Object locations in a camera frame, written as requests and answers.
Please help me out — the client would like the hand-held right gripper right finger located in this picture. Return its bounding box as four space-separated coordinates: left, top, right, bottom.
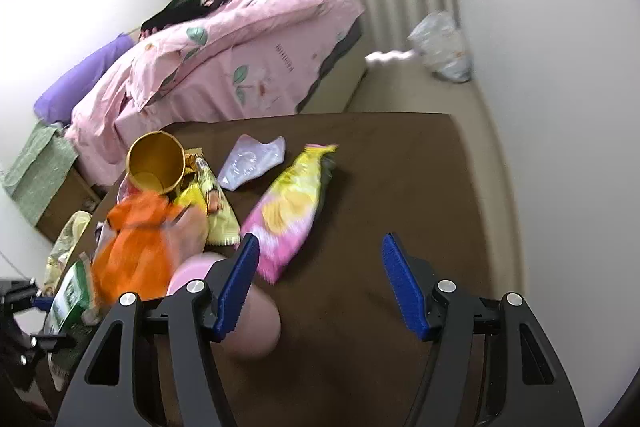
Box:
381 232 586 427

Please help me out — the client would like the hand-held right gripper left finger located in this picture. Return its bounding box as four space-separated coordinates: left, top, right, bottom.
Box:
54 232 261 427

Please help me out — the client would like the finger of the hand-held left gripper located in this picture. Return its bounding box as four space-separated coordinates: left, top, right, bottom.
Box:
0 277 53 313
27 331 78 355

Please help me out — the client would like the red and gold can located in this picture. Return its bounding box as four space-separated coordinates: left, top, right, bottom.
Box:
126 132 188 196

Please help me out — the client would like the yellowish plastic trash bag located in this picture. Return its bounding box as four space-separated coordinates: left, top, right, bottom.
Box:
44 211 93 295

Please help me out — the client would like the pink cylindrical cup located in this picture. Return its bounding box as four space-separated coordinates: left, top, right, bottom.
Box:
167 252 282 360

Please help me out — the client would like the green and white packet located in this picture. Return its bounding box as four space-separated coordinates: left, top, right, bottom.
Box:
47 259 98 338

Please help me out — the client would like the yellow-green snack wrapper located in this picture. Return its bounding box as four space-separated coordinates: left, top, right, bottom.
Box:
192 156 241 248

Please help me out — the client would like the gold snack wrapper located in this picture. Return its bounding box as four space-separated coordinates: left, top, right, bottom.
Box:
175 149 207 214

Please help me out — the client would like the wooden box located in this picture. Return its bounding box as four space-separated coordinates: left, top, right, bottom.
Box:
37 162 106 243

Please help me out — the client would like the orange snack wrapper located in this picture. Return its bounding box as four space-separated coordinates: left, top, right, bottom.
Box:
92 192 186 308

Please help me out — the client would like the pale lilac wrapper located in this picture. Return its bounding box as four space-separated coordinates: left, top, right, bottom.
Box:
217 135 287 192

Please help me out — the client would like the green patterned cloth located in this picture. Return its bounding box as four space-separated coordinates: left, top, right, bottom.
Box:
2 124 78 225

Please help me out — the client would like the bed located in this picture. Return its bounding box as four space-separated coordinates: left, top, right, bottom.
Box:
295 14 368 114

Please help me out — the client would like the purple pillow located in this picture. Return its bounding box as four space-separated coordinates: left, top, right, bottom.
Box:
34 34 136 125

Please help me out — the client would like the pink floral quilt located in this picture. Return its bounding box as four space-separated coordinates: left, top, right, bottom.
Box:
65 0 366 188

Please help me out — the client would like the white plastic bag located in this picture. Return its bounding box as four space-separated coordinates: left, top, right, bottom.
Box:
407 11 473 84

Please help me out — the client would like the black clothing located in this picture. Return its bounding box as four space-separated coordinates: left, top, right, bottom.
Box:
140 0 233 35

